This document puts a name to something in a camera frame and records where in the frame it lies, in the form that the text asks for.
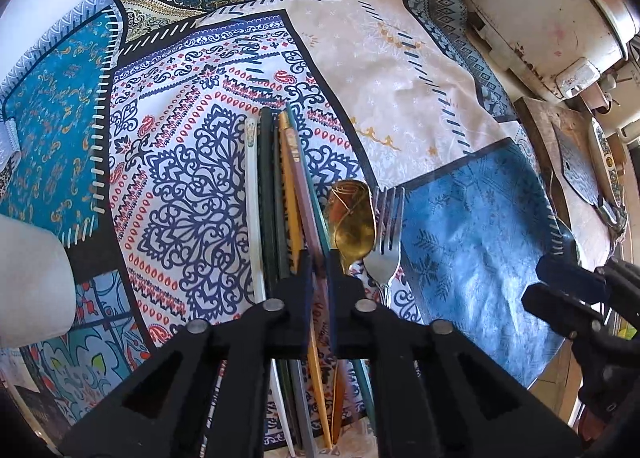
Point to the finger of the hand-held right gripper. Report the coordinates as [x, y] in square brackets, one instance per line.
[570, 274]
[555, 305]

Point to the mauve chopstick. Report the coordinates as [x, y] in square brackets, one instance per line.
[306, 208]

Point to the dark patterned mat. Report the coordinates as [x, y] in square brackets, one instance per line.
[575, 162]

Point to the yellow chopstick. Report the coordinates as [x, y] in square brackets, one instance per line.
[339, 403]
[291, 198]

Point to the silver fork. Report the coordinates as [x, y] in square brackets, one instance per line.
[382, 263]

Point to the patterned ceramic plate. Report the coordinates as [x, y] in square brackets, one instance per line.
[602, 162]

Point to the wooden board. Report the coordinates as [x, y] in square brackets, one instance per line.
[537, 137]

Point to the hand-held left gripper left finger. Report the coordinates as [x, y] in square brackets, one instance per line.
[306, 298]

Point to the white chopstick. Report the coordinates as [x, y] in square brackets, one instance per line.
[253, 213]

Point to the dark green chopstick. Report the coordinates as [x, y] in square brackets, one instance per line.
[267, 198]

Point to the white cup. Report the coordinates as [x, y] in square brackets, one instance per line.
[35, 288]

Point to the patterned patchwork tablecloth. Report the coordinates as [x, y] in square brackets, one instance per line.
[440, 87]

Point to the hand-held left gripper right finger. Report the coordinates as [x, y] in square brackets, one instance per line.
[334, 298]

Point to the teal chopstick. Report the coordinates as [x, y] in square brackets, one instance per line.
[322, 223]

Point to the gold spoon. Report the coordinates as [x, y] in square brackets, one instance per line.
[350, 223]

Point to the white rice cooker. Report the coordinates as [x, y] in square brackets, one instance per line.
[540, 12]

